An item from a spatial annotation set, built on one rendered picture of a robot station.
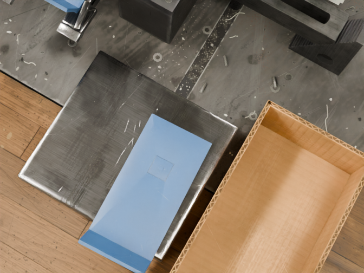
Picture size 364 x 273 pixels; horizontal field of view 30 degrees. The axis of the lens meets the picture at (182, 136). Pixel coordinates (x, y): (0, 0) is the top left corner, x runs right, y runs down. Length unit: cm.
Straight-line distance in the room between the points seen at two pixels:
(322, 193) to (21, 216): 31
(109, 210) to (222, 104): 17
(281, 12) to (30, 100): 28
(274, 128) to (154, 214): 16
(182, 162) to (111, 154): 7
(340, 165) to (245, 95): 13
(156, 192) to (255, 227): 11
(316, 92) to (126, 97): 21
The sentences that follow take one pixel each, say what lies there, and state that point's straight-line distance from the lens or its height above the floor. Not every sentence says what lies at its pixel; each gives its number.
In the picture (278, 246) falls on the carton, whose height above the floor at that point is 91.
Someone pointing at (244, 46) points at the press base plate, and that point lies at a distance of 77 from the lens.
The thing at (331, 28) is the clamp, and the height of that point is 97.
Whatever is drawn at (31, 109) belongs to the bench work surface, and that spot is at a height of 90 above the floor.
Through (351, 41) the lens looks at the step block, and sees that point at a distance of 70.
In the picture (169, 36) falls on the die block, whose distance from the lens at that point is 74.
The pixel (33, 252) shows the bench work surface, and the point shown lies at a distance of 72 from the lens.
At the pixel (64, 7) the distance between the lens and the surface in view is 66.
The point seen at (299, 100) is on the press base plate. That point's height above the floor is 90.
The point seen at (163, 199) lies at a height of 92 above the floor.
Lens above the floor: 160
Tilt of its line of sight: 75 degrees down
